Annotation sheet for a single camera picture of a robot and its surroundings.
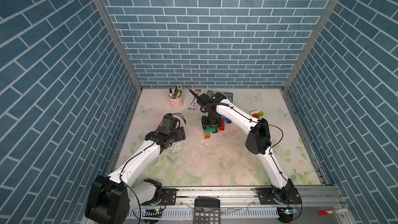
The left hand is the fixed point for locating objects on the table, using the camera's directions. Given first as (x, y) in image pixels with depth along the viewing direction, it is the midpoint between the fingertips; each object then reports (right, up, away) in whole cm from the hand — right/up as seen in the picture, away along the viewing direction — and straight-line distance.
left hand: (183, 133), depth 85 cm
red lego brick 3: (+46, +8, +18) cm, 50 cm away
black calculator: (+13, -31, -17) cm, 38 cm away
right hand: (+14, +1, +4) cm, 15 cm away
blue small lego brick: (+22, +9, -19) cm, 31 cm away
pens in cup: (-6, +24, +14) cm, 28 cm away
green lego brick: (+14, -1, +8) cm, 16 cm away
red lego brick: (+13, -4, +9) cm, 16 cm away
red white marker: (+65, -33, -15) cm, 74 cm away
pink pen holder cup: (-8, +16, +18) cm, 26 cm away
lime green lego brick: (+50, +9, +20) cm, 54 cm away
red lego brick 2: (+23, +3, +11) cm, 26 cm away
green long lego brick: (+14, +2, -2) cm, 15 cm away
